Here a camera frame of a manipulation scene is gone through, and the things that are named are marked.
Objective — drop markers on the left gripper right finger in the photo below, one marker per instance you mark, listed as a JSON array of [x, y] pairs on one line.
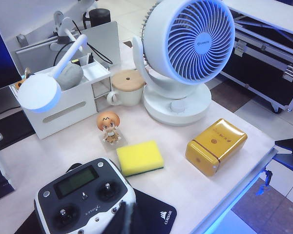
[[137, 221]]

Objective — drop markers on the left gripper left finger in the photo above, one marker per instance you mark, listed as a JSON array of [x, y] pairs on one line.
[[120, 219]]

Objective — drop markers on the yellow cleaning sponge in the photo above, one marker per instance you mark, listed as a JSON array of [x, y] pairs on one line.
[[139, 156]]

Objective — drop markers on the black Corsair mouse pad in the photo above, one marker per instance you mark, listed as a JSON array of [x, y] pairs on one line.
[[156, 209]]

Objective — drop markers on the white RC transmitter controller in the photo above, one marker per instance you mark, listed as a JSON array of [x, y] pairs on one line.
[[80, 195]]

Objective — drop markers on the yellow metal tin box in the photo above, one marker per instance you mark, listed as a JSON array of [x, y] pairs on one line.
[[215, 148]]

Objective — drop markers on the black aluminium flight case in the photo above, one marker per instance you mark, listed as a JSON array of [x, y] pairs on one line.
[[263, 73]]

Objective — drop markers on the orange-haired anime girl figurine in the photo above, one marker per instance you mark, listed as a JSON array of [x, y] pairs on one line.
[[107, 123]]

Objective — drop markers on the white desk organizer box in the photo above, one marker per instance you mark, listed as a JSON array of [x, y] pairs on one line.
[[70, 109]]

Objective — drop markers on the white ceramic mug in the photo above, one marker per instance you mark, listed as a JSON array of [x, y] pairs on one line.
[[129, 97]]

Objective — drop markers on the round wooden mug lid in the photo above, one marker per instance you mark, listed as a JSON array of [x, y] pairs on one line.
[[128, 80]]

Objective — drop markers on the white desk fan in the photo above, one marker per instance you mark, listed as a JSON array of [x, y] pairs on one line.
[[185, 44]]

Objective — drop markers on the white gooseneck desk lamp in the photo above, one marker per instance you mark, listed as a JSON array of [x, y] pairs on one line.
[[37, 93]]

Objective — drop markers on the grey plush toy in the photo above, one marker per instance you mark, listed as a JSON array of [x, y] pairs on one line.
[[70, 75]]

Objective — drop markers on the beige-maned plush toy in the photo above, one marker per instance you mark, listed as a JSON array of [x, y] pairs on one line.
[[19, 84]]

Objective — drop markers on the white metal bookend panel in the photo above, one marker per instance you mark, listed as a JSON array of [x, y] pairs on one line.
[[105, 36]]

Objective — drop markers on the black tumbler cup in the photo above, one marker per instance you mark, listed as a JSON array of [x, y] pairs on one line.
[[98, 17]]

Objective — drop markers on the black AOC monitor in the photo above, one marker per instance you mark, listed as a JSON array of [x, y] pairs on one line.
[[1, 53]]

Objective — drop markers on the white partition board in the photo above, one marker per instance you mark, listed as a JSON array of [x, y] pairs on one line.
[[27, 14]]

